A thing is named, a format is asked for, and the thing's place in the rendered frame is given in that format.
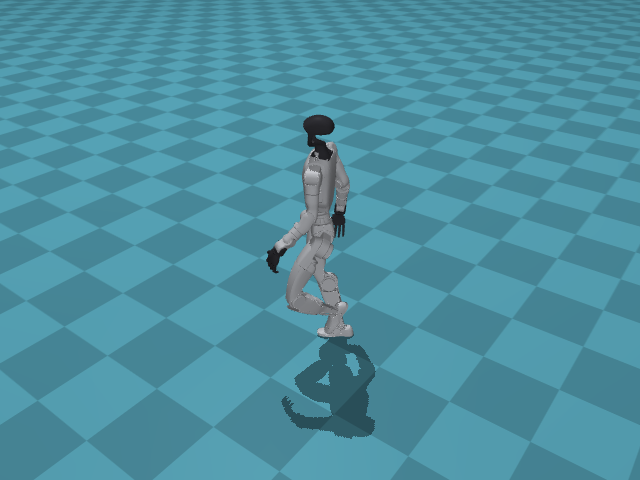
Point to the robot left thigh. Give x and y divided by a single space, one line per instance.
304 265

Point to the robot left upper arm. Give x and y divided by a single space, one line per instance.
312 180

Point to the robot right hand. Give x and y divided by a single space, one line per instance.
338 220

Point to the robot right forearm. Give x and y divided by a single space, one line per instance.
341 198

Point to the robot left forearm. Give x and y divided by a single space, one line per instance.
299 229

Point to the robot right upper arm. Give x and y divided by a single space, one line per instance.
341 179

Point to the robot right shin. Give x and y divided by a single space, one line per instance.
331 298

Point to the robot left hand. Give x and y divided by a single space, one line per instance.
273 258

